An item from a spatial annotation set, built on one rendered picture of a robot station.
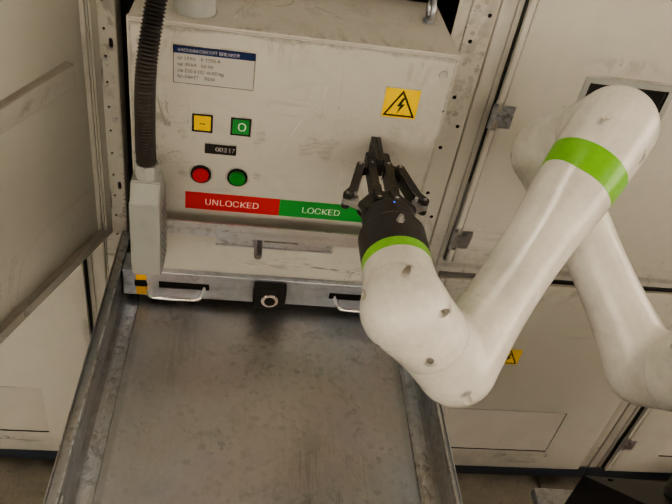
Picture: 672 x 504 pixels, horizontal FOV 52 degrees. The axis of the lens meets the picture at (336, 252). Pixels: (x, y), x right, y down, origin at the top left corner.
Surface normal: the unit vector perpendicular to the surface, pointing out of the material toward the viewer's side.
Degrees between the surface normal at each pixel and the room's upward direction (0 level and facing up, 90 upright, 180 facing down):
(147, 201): 61
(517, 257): 31
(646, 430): 90
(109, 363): 0
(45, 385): 90
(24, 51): 90
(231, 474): 0
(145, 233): 90
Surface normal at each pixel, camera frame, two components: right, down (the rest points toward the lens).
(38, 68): 0.94, 0.30
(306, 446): 0.14, -0.76
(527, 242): -0.24, -0.42
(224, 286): 0.06, 0.64
